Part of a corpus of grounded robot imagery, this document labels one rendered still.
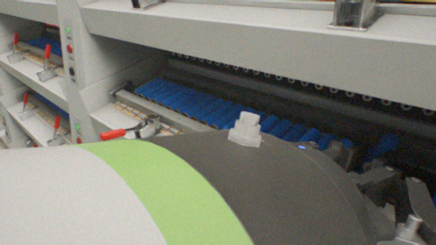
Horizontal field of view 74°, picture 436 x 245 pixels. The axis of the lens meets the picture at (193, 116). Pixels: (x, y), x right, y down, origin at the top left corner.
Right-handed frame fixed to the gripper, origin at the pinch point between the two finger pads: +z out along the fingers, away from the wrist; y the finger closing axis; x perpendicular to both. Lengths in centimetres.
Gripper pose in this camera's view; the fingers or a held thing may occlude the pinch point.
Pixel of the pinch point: (366, 165)
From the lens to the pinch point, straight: 31.9
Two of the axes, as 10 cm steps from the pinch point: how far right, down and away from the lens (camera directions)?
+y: 7.1, 2.9, -6.5
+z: 6.8, -0.3, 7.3
